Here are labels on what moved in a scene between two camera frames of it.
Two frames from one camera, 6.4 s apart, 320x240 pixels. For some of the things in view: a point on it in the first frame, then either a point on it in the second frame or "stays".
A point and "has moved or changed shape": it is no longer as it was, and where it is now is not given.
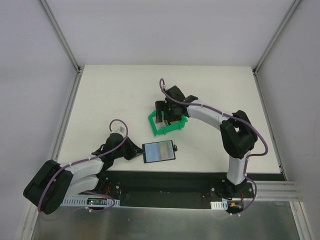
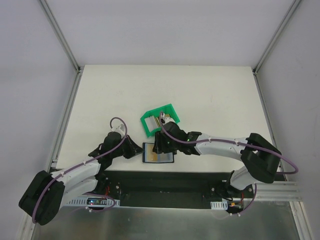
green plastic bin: x=168 y=128 has moved or changed shape
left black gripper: x=129 y=151 stays
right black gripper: x=165 y=110 → x=160 y=139
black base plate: x=172 y=190 stays
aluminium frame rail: x=277 y=190 stays
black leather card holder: x=159 y=151 stays
